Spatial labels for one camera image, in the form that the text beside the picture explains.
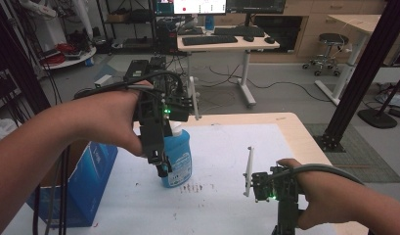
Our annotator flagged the blue cardboard box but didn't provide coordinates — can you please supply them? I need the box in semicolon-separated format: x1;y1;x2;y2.
25;140;119;228

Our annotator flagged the black floor cable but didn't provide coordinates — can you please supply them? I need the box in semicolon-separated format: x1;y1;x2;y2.
200;63;333;104

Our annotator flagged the grey hanging cable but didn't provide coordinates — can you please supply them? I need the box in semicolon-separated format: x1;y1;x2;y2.
44;153;64;235

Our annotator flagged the black computer tower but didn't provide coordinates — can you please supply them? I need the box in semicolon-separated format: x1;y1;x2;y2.
155;19;179;55

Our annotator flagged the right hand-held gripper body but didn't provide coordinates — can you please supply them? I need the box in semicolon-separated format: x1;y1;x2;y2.
243;146;303;235

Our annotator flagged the light wooden computer desk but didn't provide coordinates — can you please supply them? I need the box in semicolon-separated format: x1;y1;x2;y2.
176;25;281;110

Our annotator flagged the white-legged desk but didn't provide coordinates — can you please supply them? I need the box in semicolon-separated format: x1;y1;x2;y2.
314;13;400;108

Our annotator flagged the red cable coil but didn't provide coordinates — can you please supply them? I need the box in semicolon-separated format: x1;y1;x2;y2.
40;53;67;67

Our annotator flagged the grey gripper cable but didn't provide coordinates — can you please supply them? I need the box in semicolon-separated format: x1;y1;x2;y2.
269;163;365;187
73;70;186;101

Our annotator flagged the monitor with white screen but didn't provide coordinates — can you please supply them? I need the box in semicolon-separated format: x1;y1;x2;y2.
172;0;228;16

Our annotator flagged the black keyboard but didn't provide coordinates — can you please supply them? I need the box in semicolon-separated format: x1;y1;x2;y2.
181;34;239;47
213;25;266;38

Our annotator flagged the black metal shelf rack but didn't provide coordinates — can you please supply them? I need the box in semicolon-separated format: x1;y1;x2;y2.
96;0;156;54

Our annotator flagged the white cloth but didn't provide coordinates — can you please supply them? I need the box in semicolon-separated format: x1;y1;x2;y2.
0;117;19;145

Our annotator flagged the small white box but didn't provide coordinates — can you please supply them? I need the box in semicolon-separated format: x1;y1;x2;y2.
93;73;114;89

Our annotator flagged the black box with label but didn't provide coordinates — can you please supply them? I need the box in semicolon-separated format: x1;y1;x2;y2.
123;59;151;83

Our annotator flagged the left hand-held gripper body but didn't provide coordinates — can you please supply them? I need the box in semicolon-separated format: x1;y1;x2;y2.
135;69;201;165

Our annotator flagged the blue bottle with white cap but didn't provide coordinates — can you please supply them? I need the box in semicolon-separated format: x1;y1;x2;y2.
161;120;193;189

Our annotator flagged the black hanging cable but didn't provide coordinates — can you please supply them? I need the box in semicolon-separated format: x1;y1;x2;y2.
58;145;71;235
31;185;42;235

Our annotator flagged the dark floor mat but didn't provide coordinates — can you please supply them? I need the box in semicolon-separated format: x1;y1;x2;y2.
304;122;400;184

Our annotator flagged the black round stand base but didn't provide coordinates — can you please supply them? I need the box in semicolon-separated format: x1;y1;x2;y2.
356;68;400;129

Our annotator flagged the small blue bottle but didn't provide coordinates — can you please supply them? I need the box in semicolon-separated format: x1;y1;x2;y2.
204;14;216;32

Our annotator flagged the person's left hand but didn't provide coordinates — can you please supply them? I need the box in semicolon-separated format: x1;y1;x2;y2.
68;80;154;158

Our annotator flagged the black aluminium frame post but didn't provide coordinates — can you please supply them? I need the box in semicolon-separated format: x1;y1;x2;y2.
313;0;400;154

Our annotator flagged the white round table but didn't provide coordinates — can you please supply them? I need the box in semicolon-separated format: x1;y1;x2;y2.
40;45;98;71

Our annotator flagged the monitor with dark screen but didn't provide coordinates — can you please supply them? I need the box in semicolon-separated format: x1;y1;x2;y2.
226;0;287;15

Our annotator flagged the grey right gripper cable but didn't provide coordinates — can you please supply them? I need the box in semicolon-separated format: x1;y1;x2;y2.
269;163;365;187

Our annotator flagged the grey left gripper cable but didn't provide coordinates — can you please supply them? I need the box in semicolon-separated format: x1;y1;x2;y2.
73;70;186;101

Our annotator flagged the person's right hand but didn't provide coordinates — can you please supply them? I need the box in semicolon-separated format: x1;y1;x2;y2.
276;158;333;231

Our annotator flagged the black round stool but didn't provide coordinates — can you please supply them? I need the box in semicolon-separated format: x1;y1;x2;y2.
301;32;350;78

